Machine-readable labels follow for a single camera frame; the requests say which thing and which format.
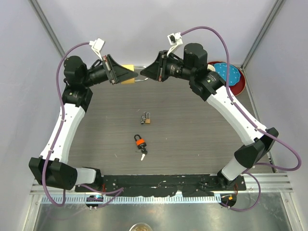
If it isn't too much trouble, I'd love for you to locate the large brass padlock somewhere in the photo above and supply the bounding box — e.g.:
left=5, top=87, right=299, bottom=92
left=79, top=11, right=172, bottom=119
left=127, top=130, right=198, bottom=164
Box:
left=121, top=64, right=148, bottom=84

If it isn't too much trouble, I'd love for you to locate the small brass padlock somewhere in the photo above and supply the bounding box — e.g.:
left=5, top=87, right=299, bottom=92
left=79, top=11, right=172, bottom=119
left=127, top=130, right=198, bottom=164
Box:
left=144, top=112, right=151, bottom=124

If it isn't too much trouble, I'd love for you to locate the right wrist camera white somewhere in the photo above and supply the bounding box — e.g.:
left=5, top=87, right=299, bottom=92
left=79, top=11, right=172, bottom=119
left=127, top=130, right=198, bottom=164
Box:
left=167, top=32, right=183, bottom=56

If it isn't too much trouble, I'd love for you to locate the white slotted cable duct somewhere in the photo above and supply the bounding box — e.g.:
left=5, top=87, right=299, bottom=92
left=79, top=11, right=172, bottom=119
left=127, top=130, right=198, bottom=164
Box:
left=41, top=195, right=221, bottom=204

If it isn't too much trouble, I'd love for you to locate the dark green cup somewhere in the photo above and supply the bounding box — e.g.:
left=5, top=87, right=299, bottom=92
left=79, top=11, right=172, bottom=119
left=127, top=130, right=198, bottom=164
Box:
left=207, top=64, right=216, bottom=72

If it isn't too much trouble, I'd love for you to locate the small padlock key bunch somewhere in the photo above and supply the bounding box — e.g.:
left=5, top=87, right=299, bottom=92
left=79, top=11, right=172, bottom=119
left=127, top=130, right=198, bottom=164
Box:
left=141, top=112, right=147, bottom=125

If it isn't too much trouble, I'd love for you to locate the blue dotted plate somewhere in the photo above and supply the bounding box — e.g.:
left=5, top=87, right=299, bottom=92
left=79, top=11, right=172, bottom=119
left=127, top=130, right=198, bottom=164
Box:
left=214, top=62, right=241, bottom=86

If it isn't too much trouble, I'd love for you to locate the red round tray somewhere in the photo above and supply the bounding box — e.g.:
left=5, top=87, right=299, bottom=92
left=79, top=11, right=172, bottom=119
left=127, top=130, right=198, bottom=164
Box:
left=208, top=61, right=246, bottom=96

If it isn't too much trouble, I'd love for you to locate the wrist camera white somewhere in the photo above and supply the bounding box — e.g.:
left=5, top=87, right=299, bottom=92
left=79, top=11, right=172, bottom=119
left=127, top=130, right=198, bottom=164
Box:
left=167, top=32, right=183, bottom=56
left=89, top=38, right=105, bottom=61

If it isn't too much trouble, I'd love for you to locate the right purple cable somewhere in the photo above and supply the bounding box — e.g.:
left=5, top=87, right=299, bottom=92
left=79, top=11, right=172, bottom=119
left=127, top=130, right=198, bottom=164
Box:
left=180, top=26, right=302, bottom=212

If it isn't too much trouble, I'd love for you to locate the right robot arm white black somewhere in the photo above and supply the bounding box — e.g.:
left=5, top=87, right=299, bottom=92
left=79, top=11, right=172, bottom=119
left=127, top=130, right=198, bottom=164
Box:
left=141, top=43, right=279, bottom=190

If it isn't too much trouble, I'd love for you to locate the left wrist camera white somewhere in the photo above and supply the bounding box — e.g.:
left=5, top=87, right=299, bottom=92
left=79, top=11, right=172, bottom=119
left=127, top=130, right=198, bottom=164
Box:
left=89, top=38, right=105, bottom=61

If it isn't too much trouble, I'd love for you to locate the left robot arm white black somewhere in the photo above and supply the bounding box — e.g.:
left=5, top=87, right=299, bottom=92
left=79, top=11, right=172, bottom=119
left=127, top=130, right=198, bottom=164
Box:
left=28, top=54, right=138, bottom=192

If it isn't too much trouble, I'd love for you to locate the orange black padlock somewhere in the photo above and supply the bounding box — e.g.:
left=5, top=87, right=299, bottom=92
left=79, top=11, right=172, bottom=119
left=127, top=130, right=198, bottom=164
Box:
left=134, top=134, right=147, bottom=149

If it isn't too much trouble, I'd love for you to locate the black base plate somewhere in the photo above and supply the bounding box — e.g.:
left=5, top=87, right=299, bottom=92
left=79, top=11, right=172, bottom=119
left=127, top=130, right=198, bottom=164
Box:
left=87, top=174, right=246, bottom=197

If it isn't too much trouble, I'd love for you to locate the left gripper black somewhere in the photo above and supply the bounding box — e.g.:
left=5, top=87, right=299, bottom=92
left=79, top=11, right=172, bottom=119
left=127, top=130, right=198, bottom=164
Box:
left=82, top=54, right=137, bottom=88

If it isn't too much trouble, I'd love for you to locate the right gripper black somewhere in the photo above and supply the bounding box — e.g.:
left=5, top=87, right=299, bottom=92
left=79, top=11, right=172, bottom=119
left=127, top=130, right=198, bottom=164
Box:
left=141, top=50, right=195, bottom=82

